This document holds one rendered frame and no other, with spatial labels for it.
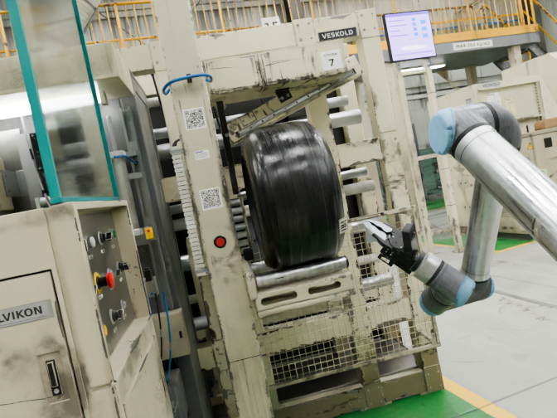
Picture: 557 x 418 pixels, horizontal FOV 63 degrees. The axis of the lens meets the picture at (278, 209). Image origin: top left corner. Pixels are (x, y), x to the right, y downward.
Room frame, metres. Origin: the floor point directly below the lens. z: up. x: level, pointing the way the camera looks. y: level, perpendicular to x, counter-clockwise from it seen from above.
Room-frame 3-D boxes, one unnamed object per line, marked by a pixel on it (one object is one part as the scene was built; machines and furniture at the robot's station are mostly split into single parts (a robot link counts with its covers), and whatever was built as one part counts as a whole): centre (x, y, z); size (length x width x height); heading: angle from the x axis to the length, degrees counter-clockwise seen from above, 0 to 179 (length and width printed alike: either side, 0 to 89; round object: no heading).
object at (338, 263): (1.62, -0.04, 0.90); 0.35 x 0.05 x 0.05; 97
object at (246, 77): (2.07, -0.10, 1.71); 0.61 x 0.25 x 0.15; 97
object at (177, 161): (1.67, 0.32, 1.19); 0.05 x 0.04 x 0.48; 7
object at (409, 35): (5.34, -1.87, 2.60); 0.60 x 0.05 x 0.55; 106
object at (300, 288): (1.62, -0.03, 0.83); 0.36 x 0.09 x 0.06; 97
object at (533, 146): (5.68, -3.17, 0.62); 0.91 x 0.58 x 1.25; 106
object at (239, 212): (2.11, 0.26, 1.05); 0.20 x 0.15 x 0.30; 97
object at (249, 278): (1.74, 0.16, 0.90); 0.40 x 0.03 x 0.10; 7
